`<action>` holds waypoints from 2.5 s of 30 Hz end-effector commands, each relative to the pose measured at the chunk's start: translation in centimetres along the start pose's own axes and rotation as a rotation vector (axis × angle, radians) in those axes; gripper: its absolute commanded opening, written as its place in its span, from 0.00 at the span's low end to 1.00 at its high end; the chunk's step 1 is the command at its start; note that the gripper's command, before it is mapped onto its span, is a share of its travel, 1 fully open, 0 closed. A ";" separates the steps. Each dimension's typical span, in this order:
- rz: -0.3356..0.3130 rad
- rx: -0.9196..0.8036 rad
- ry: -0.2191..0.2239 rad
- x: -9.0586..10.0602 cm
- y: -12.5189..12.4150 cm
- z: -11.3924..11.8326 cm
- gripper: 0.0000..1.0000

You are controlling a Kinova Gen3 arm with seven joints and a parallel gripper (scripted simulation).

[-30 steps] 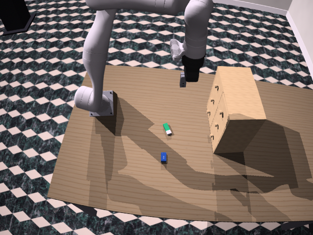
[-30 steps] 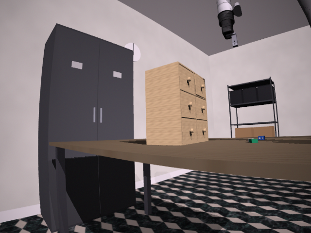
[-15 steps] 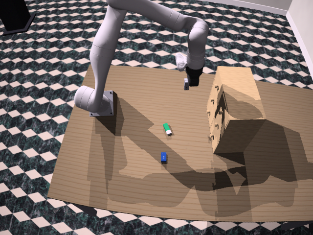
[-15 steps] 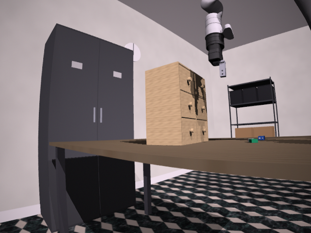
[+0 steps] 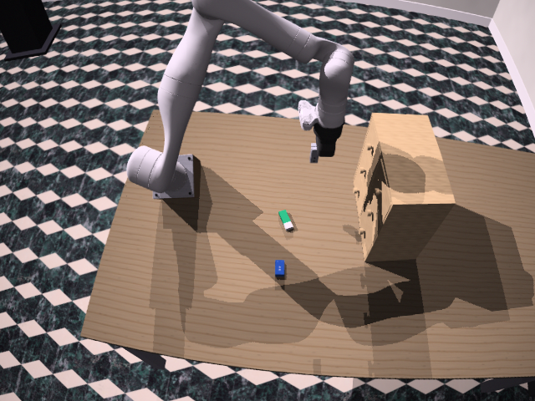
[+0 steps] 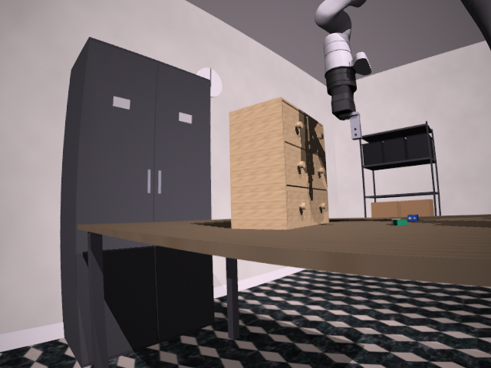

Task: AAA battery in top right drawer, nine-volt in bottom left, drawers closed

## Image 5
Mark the blue nine-volt battery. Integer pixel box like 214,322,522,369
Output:
275,260,284,277

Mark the green and white eraser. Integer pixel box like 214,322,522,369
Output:
278,210,293,231

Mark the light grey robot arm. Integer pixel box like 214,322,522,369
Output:
126,0,354,193

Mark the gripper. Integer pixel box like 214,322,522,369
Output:
298,100,346,163

